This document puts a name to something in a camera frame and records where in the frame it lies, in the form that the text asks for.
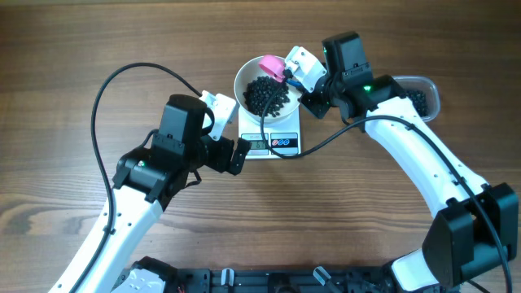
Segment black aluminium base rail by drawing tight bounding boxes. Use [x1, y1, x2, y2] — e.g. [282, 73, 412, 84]
[109, 266, 408, 293]

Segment pink scoop blue handle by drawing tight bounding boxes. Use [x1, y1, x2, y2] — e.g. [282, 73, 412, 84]
[258, 55, 302, 88]

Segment white digital kitchen scale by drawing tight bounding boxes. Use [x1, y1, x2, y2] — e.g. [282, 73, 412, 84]
[239, 108, 301, 160]

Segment right black camera cable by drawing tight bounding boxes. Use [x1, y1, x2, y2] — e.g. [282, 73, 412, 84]
[259, 68, 514, 293]

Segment black beans pile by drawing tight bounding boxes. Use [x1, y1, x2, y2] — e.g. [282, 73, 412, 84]
[407, 90, 429, 117]

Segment white round bowl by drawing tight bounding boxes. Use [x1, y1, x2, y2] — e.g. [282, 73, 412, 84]
[234, 56, 302, 123]

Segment left black camera cable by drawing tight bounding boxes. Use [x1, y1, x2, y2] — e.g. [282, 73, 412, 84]
[68, 62, 204, 293]

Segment black beans in bowl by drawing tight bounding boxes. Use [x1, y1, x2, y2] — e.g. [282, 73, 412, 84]
[243, 77, 290, 117]

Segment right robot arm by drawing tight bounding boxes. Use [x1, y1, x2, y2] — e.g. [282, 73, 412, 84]
[286, 32, 519, 292]

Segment black camera cable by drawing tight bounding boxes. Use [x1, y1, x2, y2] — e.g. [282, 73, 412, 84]
[259, 68, 514, 293]
[68, 62, 204, 293]

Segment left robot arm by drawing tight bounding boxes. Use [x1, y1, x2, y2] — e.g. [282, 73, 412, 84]
[51, 92, 250, 292]

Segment clear plastic container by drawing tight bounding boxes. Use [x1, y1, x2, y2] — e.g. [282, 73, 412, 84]
[393, 76, 440, 123]

